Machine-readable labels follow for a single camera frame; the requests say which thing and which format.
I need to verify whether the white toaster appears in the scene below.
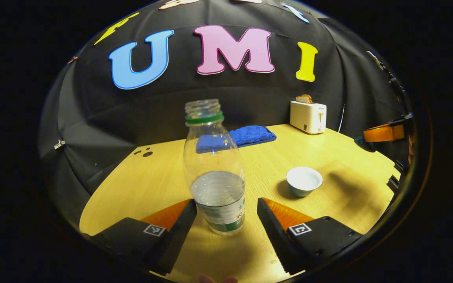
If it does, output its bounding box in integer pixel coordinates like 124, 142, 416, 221
290, 101, 327, 135

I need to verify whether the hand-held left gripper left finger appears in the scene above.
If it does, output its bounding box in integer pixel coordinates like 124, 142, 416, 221
90, 198, 197, 276

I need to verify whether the black backdrop cloth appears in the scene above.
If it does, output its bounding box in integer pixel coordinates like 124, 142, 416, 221
38, 0, 414, 236

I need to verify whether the blue folded towel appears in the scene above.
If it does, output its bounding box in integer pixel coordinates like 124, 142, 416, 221
196, 125, 277, 154

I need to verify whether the white teacup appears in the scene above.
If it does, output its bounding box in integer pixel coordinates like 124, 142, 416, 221
286, 166, 324, 198

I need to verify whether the dark teal teacup lid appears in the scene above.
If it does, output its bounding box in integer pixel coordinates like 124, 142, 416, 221
354, 136, 376, 153

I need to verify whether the white toaster cable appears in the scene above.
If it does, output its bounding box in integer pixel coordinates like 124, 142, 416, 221
337, 103, 347, 133

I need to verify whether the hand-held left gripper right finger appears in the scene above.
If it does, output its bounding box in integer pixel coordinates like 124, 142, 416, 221
257, 197, 365, 276

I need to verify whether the clear plastic water bottle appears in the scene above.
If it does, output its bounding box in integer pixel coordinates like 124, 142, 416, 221
182, 98, 247, 235

